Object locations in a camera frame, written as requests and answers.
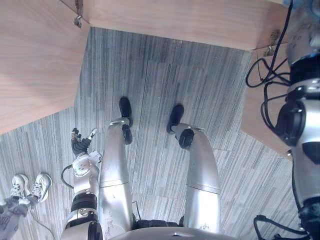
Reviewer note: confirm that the robot left foot dark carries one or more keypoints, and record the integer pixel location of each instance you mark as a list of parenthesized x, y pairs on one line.
[(125, 107)]

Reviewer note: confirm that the robot foot dark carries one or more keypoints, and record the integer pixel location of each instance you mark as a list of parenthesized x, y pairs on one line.
[(125, 107), (175, 116)]

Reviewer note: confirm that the person's white shoe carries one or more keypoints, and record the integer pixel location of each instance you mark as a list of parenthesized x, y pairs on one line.
[(40, 186), (18, 186)]

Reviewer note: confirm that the robot leg silver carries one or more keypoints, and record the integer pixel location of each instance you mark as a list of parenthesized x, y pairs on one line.
[(202, 170), (113, 162)]

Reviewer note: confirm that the metal door hinge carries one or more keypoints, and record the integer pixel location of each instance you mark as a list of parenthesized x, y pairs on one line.
[(269, 50), (78, 21)]

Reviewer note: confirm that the small wooden cabinet door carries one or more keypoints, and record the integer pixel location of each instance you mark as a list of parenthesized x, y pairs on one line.
[(260, 117)]

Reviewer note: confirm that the wooden cabinet body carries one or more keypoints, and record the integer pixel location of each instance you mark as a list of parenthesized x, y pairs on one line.
[(180, 20)]

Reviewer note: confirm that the robot right arm silver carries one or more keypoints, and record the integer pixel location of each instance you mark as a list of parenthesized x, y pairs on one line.
[(303, 120)]

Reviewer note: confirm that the robot right leg silver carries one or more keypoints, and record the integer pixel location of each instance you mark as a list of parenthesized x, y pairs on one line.
[(202, 170)]

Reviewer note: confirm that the robot left leg silver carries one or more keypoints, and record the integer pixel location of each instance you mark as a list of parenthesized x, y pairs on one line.
[(113, 162)]

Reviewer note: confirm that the large wooden cabinet door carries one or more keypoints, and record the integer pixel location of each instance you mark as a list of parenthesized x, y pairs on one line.
[(37, 65)]

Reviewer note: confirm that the person's legs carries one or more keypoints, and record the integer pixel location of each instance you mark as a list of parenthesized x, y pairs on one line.
[(13, 215)]

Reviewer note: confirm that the robot left arm silver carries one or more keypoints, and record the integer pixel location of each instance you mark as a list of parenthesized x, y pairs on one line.
[(83, 180)]

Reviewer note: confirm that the robot right foot dark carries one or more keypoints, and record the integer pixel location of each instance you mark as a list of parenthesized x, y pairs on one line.
[(175, 116)]

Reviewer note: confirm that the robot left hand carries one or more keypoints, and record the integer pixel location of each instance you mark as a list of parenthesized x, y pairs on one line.
[(80, 146)]

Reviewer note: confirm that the robot torso silver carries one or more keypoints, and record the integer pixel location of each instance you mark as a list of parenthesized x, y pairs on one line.
[(175, 232)]

